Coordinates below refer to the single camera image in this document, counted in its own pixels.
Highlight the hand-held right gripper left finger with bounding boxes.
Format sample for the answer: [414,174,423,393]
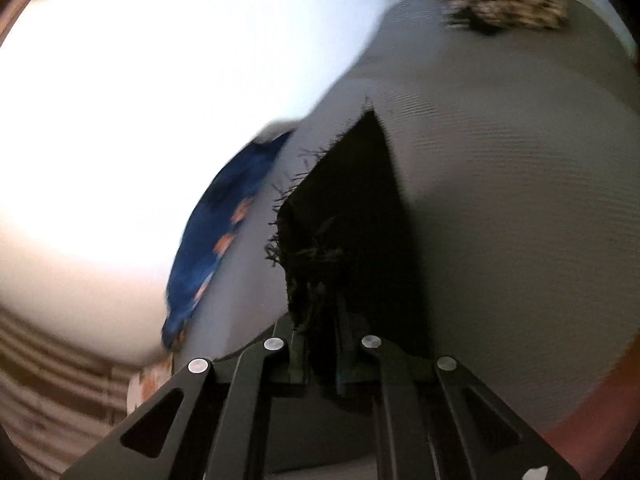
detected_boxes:
[60,317,312,480]

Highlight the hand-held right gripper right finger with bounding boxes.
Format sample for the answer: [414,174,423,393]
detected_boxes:
[335,310,582,480]

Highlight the black pants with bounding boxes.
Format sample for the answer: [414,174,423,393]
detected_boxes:
[262,109,434,402]

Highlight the white floral pillow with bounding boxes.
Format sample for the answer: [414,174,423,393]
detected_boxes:
[127,354,177,413]

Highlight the blue floral blanket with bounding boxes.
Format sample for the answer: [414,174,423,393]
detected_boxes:
[160,130,297,352]

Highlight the grey mesh mat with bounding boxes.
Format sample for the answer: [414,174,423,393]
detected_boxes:
[169,0,640,476]

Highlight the beige striped curtain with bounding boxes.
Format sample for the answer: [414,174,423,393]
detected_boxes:
[0,305,168,480]

